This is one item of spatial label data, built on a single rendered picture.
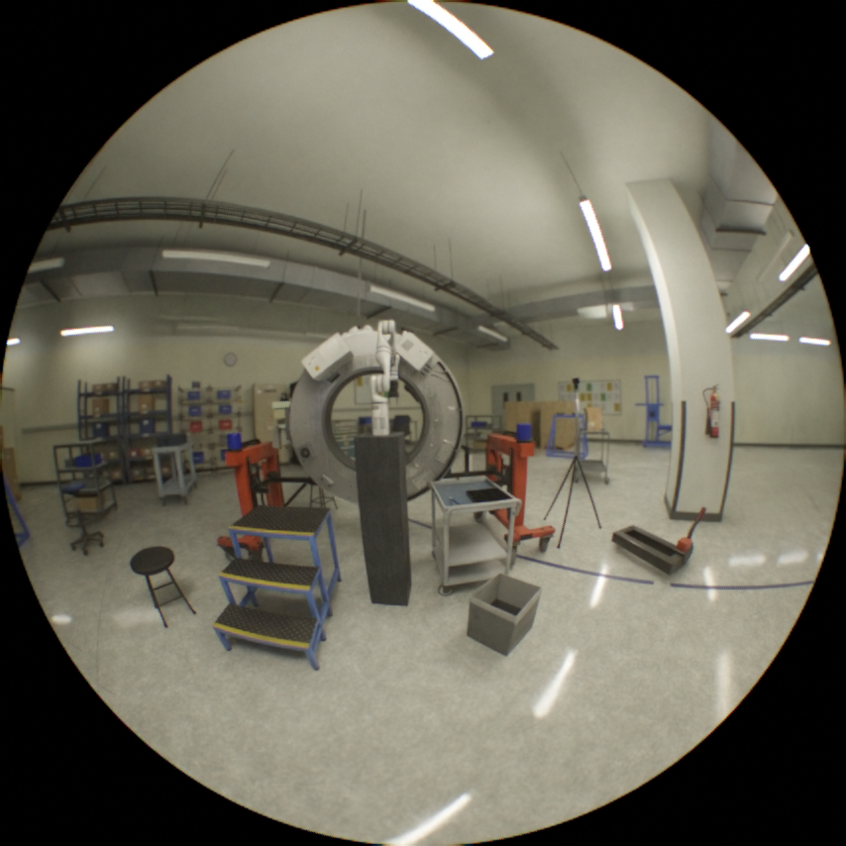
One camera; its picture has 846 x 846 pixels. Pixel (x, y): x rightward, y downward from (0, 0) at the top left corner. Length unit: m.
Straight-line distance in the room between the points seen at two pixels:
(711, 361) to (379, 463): 3.33
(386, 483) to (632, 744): 1.78
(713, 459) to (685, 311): 1.59
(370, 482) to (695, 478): 3.20
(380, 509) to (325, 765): 1.33
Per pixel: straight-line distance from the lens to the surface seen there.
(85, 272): 5.58
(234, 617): 1.66
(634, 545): 2.44
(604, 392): 10.08
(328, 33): 3.05
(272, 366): 7.10
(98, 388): 6.82
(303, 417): 2.14
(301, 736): 1.38
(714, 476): 3.47
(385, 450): 1.37
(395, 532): 1.50
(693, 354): 3.35
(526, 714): 1.38
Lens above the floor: 1.23
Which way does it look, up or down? 3 degrees down
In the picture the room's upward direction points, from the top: 2 degrees counter-clockwise
